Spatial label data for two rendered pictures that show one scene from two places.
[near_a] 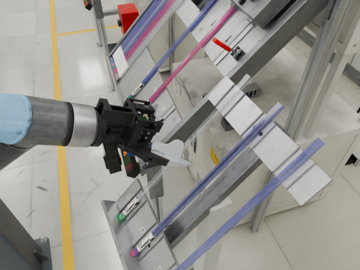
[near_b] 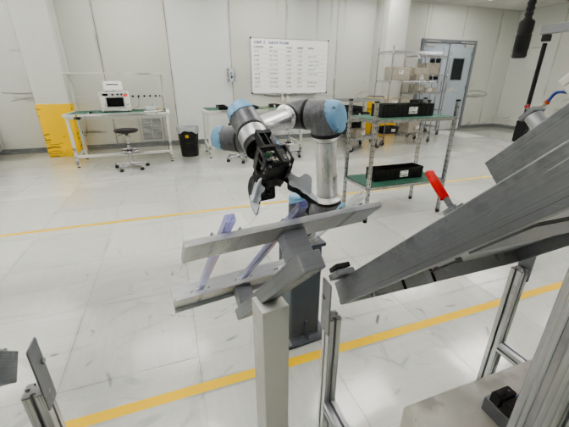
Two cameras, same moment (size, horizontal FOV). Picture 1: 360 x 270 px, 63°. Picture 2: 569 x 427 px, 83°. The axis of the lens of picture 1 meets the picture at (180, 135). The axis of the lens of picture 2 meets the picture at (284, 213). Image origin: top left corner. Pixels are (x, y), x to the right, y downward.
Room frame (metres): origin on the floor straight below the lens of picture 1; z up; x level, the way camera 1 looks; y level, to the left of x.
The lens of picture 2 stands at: (0.42, -0.64, 1.25)
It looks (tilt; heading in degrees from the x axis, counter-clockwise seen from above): 22 degrees down; 89
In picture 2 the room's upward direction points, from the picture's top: straight up
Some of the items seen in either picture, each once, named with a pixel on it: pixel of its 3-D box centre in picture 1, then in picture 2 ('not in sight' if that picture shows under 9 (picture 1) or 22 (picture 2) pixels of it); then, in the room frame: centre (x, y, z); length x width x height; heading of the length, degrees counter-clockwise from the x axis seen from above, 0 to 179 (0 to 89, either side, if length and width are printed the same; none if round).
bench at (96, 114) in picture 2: not in sight; (124, 135); (-2.13, 4.90, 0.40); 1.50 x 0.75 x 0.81; 18
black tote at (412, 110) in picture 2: not in sight; (402, 109); (1.60, 2.50, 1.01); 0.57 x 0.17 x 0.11; 18
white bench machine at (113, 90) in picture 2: not in sight; (114, 96); (-2.19, 4.90, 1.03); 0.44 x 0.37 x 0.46; 24
